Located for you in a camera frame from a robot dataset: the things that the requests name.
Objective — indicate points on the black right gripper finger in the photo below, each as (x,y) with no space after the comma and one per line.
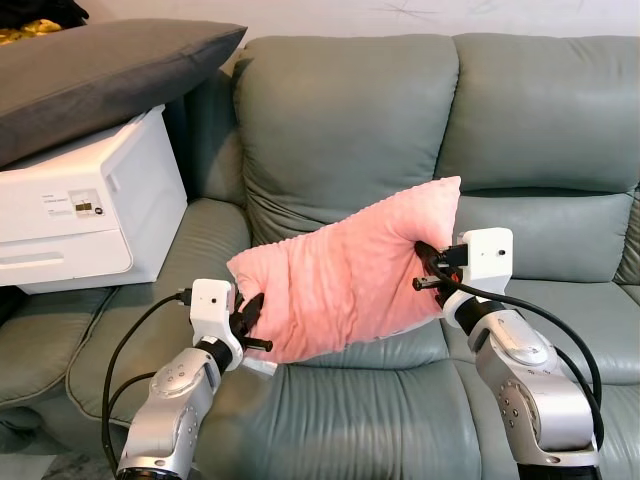
(427,254)

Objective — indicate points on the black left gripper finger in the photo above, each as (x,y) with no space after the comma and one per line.
(254,308)

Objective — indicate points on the pink dotted pillow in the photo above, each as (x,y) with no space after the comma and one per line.
(340,270)

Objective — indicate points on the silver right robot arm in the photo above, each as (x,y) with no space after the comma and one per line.
(530,390)

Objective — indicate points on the green leather sofa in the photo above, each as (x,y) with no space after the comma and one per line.
(540,130)
(40,350)

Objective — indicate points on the white appliance box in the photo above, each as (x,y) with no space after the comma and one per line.
(90,210)

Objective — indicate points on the large dark grey cushion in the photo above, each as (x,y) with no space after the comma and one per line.
(100,80)

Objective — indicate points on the yellow cloth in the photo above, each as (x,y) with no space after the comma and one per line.
(20,36)

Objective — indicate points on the black cloth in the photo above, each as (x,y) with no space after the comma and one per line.
(40,12)

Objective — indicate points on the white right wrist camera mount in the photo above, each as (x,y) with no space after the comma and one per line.
(485,255)

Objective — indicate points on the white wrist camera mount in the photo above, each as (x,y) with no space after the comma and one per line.
(485,255)
(210,305)

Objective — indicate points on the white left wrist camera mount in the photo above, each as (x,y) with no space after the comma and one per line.
(210,305)

